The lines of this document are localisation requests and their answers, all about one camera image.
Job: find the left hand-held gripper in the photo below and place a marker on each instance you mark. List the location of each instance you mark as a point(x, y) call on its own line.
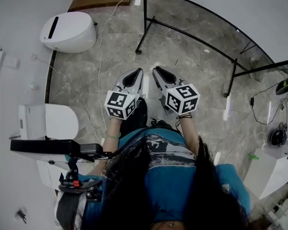
point(120, 102)

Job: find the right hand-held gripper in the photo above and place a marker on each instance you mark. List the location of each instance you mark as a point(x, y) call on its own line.
point(182, 99)

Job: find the person's left forearm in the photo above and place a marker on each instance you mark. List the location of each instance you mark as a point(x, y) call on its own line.
point(111, 128)

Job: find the person's right forearm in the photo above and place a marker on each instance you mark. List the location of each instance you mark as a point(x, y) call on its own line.
point(188, 130)

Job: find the white whiteboard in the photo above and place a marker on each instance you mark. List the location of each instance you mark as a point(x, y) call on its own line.
point(230, 3)

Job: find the person's black trousers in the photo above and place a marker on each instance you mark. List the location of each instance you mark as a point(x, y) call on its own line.
point(136, 118)

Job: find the white toilet with black strip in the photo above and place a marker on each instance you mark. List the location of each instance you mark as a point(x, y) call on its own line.
point(72, 32)

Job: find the small white paper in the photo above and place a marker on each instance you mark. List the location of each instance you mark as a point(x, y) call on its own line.
point(137, 1)

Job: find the person's blue printed shirt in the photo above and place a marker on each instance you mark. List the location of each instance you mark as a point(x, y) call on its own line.
point(168, 188)

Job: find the green clip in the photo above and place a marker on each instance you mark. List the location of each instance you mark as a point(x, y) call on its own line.
point(252, 156)

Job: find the black green device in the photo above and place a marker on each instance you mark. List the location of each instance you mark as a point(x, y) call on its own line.
point(284, 86)

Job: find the white flat plate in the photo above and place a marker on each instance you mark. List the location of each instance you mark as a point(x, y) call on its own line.
point(12, 61)

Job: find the black headphones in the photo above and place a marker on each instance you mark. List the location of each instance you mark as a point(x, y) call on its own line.
point(277, 136)

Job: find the white cabinet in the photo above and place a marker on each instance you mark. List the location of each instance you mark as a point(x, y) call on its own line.
point(261, 171)

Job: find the glass table with black frame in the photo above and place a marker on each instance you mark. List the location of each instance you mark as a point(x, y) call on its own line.
point(145, 13)

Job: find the black clamp mount red knob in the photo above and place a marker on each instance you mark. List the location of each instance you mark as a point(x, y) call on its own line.
point(73, 183)

